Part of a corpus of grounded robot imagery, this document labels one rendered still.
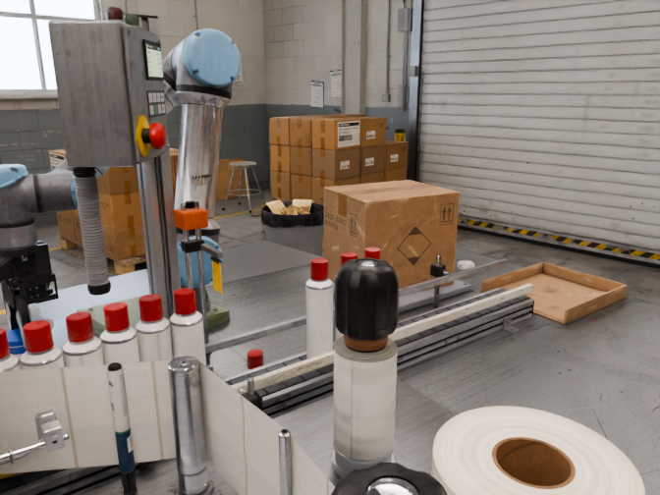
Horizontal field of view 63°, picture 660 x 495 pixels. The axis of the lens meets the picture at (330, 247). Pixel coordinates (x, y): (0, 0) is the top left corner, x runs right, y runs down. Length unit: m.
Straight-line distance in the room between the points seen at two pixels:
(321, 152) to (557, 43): 2.19
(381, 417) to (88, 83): 0.59
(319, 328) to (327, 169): 3.73
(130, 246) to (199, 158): 3.26
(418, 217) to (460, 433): 0.89
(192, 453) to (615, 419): 0.73
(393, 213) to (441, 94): 4.39
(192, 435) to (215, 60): 0.74
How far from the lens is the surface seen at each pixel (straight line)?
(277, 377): 0.97
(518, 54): 5.36
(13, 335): 1.25
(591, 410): 1.12
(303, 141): 4.87
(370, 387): 0.71
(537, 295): 1.63
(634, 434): 1.09
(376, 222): 1.38
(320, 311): 1.01
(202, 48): 1.16
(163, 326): 0.87
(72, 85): 0.82
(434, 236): 1.50
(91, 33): 0.81
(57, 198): 1.15
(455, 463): 0.60
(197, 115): 1.17
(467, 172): 5.60
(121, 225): 4.35
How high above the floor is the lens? 1.39
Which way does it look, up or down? 16 degrees down
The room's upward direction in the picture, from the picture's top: straight up
